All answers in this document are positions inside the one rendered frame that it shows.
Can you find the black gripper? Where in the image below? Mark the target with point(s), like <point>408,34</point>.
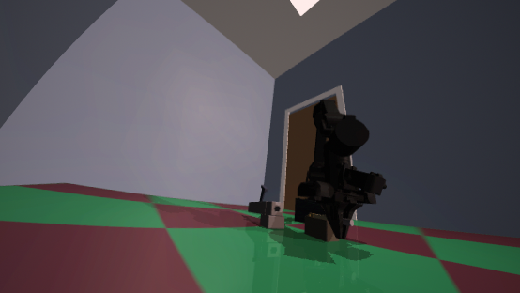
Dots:
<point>337,202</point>

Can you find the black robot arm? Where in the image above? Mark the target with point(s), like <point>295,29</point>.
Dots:
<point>346,135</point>

